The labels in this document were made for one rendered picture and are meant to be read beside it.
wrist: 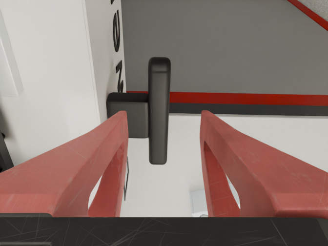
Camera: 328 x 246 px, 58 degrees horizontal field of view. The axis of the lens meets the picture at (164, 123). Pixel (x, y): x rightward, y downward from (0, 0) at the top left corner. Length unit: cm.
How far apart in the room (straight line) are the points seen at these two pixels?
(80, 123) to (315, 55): 52
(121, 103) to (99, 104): 2
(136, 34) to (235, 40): 20
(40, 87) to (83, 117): 12
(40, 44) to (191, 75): 28
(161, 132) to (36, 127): 15
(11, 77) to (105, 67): 10
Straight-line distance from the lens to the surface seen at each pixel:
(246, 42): 63
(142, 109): 17
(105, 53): 17
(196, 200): 44
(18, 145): 31
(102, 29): 17
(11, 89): 26
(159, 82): 16
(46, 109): 28
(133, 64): 50
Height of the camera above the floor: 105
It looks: 54 degrees down
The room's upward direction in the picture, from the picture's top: 180 degrees clockwise
